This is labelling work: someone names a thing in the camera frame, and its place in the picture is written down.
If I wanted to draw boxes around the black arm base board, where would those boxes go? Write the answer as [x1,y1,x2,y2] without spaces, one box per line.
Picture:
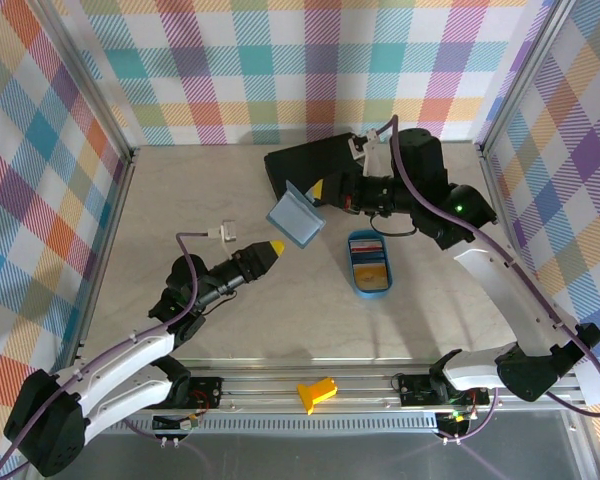
[397,372,491,409]
[187,377,225,409]

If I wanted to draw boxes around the small circuit board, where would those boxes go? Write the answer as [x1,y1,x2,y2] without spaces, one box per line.
[437,410,479,436]
[152,413,201,432]

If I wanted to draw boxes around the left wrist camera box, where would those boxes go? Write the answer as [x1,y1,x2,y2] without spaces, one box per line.
[205,219,240,259]

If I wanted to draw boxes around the aluminium frame post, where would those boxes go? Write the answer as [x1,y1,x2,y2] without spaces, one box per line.
[474,0,579,156]
[34,0,137,164]

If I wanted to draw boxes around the aluminium side rail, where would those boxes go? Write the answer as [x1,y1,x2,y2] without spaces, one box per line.
[72,149,137,364]
[479,144,579,374]

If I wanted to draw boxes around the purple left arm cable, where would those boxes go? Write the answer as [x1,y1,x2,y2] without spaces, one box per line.
[0,231,221,480]

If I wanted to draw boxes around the yellow plastic bracket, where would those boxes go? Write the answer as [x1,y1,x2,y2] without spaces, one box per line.
[296,378,339,416]

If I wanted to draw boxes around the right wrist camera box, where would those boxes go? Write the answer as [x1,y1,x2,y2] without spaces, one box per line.
[347,127,384,176]

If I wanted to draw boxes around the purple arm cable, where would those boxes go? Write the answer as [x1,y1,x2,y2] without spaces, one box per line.
[0,231,221,480]
[387,115,600,444]

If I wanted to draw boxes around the blue oval card tray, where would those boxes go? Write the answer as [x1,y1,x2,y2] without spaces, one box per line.
[347,228,394,300]

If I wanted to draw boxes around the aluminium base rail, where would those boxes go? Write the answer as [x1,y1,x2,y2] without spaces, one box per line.
[44,367,584,416]

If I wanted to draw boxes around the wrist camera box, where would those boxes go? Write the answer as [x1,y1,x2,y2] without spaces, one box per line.
[205,219,240,259]
[347,127,384,176]

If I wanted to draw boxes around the perforated metal strip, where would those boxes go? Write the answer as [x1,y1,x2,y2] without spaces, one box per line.
[59,418,441,436]

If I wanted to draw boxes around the black ribbed carrying case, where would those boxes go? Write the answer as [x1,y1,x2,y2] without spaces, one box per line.
[263,133,366,211]

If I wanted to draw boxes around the blue card holder wallet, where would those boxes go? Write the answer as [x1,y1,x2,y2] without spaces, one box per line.
[265,180,327,250]

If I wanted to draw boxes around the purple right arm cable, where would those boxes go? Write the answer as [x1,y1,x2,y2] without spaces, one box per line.
[387,115,600,444]

